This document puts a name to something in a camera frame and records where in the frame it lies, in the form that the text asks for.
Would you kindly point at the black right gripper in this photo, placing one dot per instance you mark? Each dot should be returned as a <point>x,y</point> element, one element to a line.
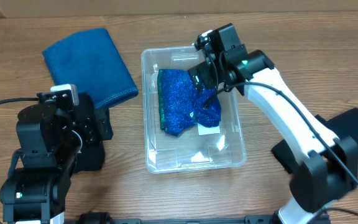
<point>209,66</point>

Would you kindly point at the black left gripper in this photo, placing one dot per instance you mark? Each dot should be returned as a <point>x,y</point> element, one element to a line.
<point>103,125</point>

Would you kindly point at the blue sequin cloth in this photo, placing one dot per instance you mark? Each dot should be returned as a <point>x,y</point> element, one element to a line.
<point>181,105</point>

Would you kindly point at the black cloth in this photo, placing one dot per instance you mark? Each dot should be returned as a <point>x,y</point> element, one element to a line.
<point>285,157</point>
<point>90,159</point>
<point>344,124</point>

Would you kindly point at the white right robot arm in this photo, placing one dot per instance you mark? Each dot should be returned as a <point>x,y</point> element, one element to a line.
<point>327,164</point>

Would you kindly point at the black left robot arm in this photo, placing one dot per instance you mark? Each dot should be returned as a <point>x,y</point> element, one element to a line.
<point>58,139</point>

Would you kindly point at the white label in container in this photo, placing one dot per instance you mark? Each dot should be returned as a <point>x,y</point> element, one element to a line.
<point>203,130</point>

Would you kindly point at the clear plastic container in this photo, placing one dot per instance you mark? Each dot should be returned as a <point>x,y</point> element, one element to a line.
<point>189,151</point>

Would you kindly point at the dark blue folded towel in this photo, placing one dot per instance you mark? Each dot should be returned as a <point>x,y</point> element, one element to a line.
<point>90,60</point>

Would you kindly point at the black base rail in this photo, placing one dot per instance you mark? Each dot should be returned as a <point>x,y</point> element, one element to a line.
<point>105,218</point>

